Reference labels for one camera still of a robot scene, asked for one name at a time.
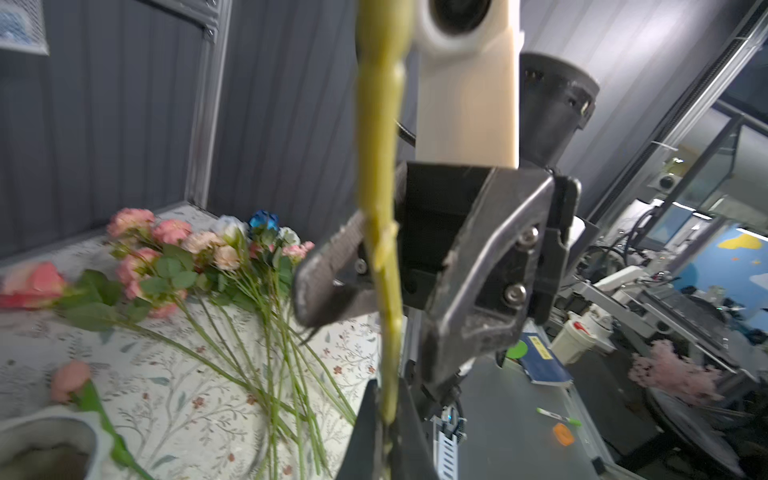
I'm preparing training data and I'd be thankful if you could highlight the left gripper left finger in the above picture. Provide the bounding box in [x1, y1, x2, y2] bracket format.
[335, 379, 383, 480]

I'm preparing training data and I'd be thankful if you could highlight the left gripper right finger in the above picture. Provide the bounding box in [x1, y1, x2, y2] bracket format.
[392, 379, 438, 480]

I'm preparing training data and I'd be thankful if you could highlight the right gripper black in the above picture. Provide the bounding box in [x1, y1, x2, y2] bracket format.
[292, 163, 581, 384]

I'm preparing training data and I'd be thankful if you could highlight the cream white rose stem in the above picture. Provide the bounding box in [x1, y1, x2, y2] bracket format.
[356, 1, 414, 426]

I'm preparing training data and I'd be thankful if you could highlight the white ribbed ceramic vase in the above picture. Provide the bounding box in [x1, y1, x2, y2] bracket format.
[1, 406, 114, 479]

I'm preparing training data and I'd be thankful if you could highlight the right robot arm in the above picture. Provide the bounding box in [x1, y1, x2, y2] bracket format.
[394, 52, 600, 383]

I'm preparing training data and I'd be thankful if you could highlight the bunch of artificial flowers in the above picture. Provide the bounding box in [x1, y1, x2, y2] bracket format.
[107, 208, 356, 479]

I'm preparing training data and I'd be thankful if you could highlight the floral table mat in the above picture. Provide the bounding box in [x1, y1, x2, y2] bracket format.
[0, 203, 415, 480]

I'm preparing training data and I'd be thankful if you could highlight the small pink bud stem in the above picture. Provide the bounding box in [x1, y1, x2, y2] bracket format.
[50, 360, 153, 480]

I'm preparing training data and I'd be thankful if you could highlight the single pink rose on mat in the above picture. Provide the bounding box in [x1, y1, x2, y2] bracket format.
[1, 262, 253, 391]

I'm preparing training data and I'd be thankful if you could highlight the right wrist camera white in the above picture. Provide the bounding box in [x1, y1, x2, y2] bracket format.
[414, 0, 524, 169]

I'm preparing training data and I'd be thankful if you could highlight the white wire wall basket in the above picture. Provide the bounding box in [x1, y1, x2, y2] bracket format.
[0, 0, 50, 56]

